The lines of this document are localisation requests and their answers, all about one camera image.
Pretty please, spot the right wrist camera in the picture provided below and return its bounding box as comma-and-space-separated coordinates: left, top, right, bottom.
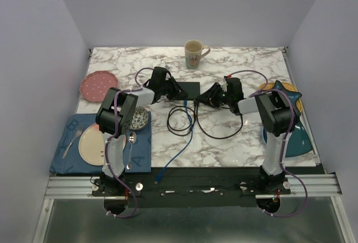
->
222, 75, 231, 92

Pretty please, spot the black power cable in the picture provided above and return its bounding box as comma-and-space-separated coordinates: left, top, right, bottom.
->
193, 99, 244, 139

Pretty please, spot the blue star shaped dish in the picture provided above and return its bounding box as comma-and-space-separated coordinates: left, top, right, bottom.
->
273, 80, 302, 107

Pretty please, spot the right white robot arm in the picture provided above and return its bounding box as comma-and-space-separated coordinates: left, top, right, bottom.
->
194, 76, 302, 194

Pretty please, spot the blue letter placemat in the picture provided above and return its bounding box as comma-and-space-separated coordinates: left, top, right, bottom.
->
49, 113, 152, 175

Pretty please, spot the yellow woven tray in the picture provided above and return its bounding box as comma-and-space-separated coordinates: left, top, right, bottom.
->
259, 82, 303, 112

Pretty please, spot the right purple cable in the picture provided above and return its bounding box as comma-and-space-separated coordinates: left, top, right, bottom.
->
223, 70, 308, 218

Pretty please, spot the cream patterned mug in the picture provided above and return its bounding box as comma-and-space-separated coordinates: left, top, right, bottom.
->
184, 40, 211, 69

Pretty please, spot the cream round plate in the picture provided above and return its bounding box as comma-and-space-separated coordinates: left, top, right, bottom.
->
78, 124, 105, 166

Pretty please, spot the blue ethernet cable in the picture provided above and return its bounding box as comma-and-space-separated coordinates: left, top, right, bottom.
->
154, 99, 196, 184

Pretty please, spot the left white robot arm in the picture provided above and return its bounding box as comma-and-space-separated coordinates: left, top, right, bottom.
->
96, 67, 188, 196

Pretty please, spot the dark grey network switch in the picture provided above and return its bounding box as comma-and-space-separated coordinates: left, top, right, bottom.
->
186, 82, 200, 101

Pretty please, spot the teal ceramic plate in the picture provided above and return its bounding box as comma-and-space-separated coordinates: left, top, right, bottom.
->
262, 120, 313, 158

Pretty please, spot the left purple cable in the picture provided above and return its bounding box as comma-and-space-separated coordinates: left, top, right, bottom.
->
103, 67, 157, 219

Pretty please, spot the silver fork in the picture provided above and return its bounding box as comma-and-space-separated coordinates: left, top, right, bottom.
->
62, 126, 83, 159

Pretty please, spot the floral patterned bowl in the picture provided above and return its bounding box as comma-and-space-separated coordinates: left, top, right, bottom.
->
130, 107, 149, 131

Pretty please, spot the black mounting base plate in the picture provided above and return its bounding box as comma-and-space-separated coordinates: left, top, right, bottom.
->
92, 168, 290, 208

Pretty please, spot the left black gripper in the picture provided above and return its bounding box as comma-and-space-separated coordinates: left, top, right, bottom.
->
159, 77, 187, 101

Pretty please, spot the purple cable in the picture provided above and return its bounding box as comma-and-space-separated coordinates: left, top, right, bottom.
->
103, 67, 157, 219
223, 70, 308, 218

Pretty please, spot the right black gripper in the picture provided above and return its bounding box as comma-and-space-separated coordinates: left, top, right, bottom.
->
196, 82, 232, 109

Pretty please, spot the pink polka dot plate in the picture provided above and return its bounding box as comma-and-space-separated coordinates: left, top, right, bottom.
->
79, 70, 118, 103

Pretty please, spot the silver spoon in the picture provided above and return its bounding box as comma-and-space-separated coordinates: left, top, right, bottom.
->
126, 131, 137, 170

